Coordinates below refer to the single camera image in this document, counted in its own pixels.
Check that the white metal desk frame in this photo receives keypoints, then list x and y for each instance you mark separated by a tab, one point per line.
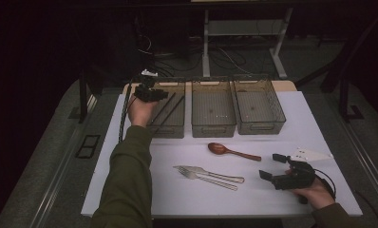
206	47

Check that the white table cover board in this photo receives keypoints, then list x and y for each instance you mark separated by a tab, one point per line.
304	139

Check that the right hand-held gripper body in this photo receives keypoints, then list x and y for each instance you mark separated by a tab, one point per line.
299	177

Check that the person's right hand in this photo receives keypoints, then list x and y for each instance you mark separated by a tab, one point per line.
317	193

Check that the brown wooden spoon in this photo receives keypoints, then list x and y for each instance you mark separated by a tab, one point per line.
218	148

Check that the silver fork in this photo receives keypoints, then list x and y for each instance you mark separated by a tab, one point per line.
190	174

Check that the metal floor rail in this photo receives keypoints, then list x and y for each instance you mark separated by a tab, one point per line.
55	186
367	164

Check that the person's left hand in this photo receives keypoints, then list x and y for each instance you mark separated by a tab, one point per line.
141	112

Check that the black metal stand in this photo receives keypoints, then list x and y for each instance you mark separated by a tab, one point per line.
343	101

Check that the clear grey plastic bin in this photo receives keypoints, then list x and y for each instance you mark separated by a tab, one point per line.
256	106
174	107
213	107

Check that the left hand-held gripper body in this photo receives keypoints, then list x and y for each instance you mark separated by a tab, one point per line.
146	93

